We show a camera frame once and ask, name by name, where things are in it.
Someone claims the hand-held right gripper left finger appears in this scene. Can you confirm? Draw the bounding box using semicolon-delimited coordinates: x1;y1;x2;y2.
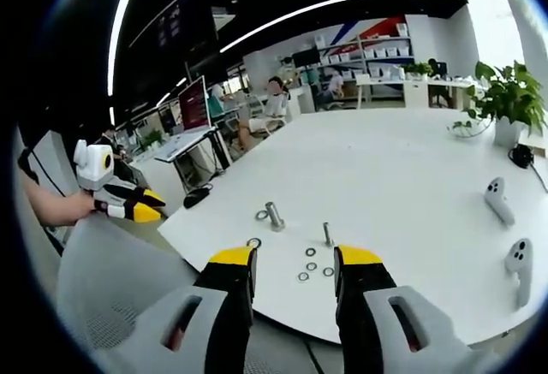
96;245;259;374

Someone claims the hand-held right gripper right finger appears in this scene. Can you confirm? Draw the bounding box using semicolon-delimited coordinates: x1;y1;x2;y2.
333;244;485;374

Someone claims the large metal threaded stud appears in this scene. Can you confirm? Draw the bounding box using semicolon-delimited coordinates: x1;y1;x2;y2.
264;200;287;233

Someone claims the grey mesh office chair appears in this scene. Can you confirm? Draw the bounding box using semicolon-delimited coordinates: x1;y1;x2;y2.
54;212;209;352

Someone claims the black computer mouse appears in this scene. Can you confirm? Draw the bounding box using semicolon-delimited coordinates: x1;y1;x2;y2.
182;187;212;210

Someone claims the white standing desk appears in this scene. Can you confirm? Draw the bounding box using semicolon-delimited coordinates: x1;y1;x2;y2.
152;127;235;189

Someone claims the computer monitor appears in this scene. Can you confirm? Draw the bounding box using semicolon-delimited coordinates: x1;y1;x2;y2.
176;75;214;134

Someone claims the curved ceiling light strip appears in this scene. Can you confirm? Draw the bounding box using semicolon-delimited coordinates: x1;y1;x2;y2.
218;0;462;54
106;0;149;126

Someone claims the white handheld controller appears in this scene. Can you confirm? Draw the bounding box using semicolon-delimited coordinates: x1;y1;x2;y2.
484;176;516;227
503;237;534;309

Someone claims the small black device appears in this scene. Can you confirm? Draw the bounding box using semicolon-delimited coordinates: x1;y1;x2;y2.
508;143;536;169

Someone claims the white counter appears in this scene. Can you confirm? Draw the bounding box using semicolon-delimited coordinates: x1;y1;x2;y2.
354;74;487;110

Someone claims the green plant in white pot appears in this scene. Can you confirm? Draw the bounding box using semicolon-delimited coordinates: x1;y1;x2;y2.
447;60;548;149

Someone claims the shelf with white bins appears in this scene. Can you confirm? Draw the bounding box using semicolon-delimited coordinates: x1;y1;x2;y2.
314;21;417;102

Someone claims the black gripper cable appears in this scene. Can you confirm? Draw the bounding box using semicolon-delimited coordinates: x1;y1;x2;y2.
16;145;68;199

